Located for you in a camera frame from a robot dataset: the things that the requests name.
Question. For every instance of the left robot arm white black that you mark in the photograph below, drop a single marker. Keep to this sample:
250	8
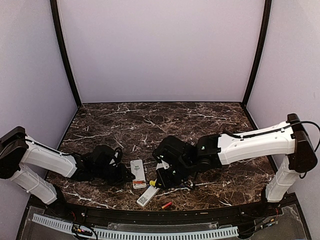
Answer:
18	150

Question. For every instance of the yellow handled screwdriver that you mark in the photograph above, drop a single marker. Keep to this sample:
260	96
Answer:
152	183

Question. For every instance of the white slotted cable duct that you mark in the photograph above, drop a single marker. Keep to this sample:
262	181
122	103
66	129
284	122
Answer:
119	231

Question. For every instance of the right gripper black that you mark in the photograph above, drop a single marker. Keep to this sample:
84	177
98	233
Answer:
163	182

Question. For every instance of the white remote with label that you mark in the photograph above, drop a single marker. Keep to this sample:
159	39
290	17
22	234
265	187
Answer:
145	198

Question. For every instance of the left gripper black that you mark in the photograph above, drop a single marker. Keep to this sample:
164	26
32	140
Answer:
122	175

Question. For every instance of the left black frame post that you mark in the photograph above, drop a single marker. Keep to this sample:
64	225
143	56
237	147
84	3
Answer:
63	52

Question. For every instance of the right black frame post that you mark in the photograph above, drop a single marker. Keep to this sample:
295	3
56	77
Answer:
258	52

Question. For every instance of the red orange battery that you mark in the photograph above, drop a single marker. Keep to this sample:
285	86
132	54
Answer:
166	205

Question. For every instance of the white remote with buttons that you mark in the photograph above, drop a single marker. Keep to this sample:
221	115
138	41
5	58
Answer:
137	169

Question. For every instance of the black front rail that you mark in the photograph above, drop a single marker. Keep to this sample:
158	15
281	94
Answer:
232	215

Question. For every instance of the black frame post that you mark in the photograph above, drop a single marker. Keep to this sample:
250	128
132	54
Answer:
63	52
258	52

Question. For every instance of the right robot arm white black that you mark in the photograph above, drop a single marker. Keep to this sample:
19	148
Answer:
288	138

